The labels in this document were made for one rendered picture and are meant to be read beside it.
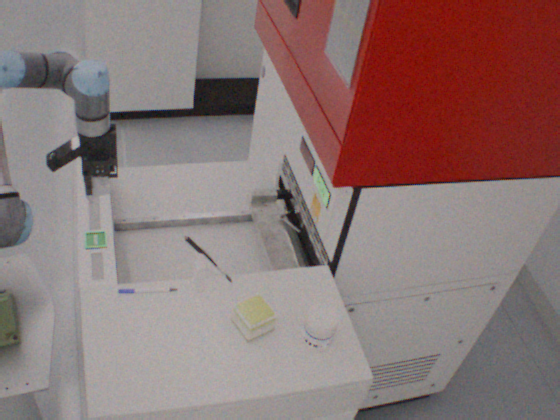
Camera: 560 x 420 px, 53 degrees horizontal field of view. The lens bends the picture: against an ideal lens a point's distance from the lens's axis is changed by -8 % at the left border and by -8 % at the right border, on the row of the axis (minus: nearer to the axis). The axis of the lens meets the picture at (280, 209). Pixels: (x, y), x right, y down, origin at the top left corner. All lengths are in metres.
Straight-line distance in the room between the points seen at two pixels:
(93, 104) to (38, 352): 0.63
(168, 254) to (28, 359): 0.50
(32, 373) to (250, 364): 0.53
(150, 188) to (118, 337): 0.68
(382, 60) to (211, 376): 0.74
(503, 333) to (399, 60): 1.97
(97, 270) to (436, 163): 0.85
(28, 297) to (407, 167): 1.02
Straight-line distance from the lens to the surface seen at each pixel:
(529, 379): 2.85
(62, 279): 2.74
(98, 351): 1.33
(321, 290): 1.47
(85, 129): 1.28
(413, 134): 1.33
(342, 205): 1.42
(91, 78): 1.21
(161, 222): 1.76
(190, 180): 1.93
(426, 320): 1.95
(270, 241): 1.68
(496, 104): 1.40
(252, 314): 1.31
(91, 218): 1.61
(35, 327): 1.57
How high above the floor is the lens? 2.07
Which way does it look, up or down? 42 degrees down
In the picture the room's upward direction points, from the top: 11 degrees clockwise
